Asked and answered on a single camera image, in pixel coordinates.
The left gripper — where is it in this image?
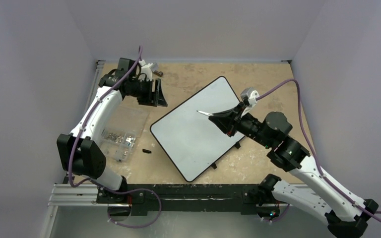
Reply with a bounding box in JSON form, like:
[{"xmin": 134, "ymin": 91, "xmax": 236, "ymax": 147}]
[{"xmin": 127, "ymin": 78, "xmax": 167, "ymax": 107}]

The white whiteboard marker pen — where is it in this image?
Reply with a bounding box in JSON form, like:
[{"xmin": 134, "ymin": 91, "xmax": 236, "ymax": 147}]
[{"xmin": 197, "ymin": 111, "xmax": 213, "ymax": 117}]

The clear plastic screw box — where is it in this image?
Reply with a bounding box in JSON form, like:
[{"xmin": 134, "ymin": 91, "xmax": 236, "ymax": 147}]
[{"xmin": 100, "ymin": 106, "xmax": 148, "ymax": 162}]

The white whiteboard black frame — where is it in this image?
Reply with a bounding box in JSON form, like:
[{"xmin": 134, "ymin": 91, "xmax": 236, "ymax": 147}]
[{"xmin": 150, "ymin": 76, "xmax": 244, "ymax": 182}]

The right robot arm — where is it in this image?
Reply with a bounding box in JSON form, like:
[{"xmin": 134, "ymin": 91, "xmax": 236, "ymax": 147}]
[{"xmin": 208, "ymin": 103, "xmax": 379, "ymax": 238}]

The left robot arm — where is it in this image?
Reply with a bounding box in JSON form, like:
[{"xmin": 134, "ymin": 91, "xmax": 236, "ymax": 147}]
[{"xmin": 57, "ymin": 58, "xmax": 168, "ymax": 203}]

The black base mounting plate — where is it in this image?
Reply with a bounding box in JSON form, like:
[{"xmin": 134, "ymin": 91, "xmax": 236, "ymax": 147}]
[{"xmin": 97, "ymin": 184, "xmax": 286, "ymax": 220}]

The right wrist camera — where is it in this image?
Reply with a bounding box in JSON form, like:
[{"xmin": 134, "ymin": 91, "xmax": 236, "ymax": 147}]
[{"xmin": 240, "ymin": 87, "xmax": 259, "ymax": 117}]

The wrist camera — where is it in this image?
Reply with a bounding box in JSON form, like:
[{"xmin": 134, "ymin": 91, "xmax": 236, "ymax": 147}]
[
  {"xmin": 240, "ymin": 87, "xmax": 259, "ymax": 117},
  {"xmin": 138, "ymin": 59, "xmax": 158, "ymax": 81}
]

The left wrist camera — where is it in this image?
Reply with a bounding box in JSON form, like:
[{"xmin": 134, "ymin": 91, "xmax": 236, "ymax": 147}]
[{"xmin": 138, "ymin": 59, "xmax": 158, "ymax": 81}]

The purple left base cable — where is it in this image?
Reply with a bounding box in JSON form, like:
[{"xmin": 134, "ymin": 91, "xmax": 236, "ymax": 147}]
[{"xmin": 107, "ymin": 189, "xmax": 164, "ymax": 230}]

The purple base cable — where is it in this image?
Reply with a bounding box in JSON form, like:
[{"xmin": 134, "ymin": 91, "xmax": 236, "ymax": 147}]
[
  {"xmin": 107, "ymin": 189, "xmax": 164, "ymax": 230},
  {"xmin": 261, "ymin": 203, "xmax": 291, "ymax": 224}
]

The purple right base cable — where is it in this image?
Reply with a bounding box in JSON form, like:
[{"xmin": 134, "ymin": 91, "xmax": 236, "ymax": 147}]
[{"xmin": 261, "ymin": 203, "xmax": 291, "ymax": 224}]

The aluminium frame rail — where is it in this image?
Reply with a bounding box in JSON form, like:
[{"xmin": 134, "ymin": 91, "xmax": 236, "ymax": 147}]
[{"xmin": 48, "ymin": 183, "xmax": 112, "ymax": 208}]

